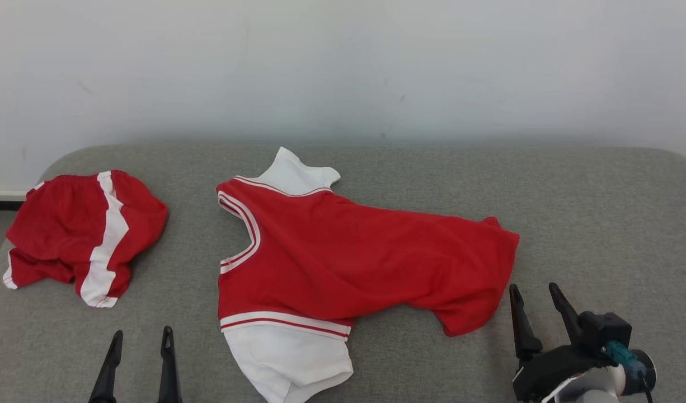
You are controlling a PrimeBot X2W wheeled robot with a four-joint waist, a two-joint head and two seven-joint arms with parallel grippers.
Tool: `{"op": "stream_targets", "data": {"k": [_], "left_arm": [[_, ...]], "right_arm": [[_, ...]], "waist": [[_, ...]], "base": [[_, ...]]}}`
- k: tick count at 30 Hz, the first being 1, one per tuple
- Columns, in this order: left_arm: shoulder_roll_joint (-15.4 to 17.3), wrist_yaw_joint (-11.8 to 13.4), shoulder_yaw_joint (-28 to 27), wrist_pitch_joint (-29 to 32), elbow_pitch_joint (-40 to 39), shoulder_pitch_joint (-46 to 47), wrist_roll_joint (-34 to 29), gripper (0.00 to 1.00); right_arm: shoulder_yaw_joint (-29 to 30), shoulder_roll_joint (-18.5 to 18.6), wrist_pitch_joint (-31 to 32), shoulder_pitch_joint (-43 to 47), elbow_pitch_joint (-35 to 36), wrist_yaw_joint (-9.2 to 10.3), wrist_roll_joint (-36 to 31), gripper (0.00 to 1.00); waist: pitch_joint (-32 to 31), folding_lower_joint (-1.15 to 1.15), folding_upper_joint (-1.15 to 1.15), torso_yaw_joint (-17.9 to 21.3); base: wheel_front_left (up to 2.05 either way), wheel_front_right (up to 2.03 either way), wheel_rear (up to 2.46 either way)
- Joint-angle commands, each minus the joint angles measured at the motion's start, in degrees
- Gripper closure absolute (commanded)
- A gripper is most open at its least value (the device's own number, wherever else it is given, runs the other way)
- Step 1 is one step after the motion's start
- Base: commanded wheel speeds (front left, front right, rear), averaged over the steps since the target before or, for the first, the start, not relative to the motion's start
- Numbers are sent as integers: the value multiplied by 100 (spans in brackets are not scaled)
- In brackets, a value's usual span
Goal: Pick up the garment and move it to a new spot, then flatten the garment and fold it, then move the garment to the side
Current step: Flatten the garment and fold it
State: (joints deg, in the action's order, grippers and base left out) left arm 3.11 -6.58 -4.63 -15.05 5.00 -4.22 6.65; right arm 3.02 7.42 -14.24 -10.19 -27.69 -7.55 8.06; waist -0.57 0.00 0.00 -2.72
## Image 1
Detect red white basketball jersey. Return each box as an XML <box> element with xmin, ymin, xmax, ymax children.
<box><xmin>216</xmin><ymin>147</ymin><xmax>520</xmax><ymax>403</ymax></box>

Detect grey fabric sofa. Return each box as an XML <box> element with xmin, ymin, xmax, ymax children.
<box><xmin>0</xmin><ymin>143</ymin><xmax>686</xmax><ymax>403</ymax></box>

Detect red shorts with white stripe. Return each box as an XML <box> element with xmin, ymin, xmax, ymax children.
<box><xmin>2</xmin><ymin>170</ymin><xmax>169</xmax><ymax>308</ymax></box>

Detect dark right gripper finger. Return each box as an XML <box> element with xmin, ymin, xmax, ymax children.
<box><xmin>509</xmin><ymin>284</ymin><xmax>543</xmax><ymax>362</ymax></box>
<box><xmin>548</xmin><ymin>283</ymin><xmax>583</xmax><ymax>345</ymax></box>

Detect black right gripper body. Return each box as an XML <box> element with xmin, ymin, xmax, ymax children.
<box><xmin>513</xmin><ymin>345</ymin><xmax>613</xmax><ymax>403</ymax></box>

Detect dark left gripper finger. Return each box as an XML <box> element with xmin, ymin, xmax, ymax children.
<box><xmin>157</xmin><ymin>326</ymin><xmax>182</xmax><ymax>403</ymax></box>
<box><xmin>88</xmin><ymin>330</ymin><xmax>124</xmax><ymax>403</ymax></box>

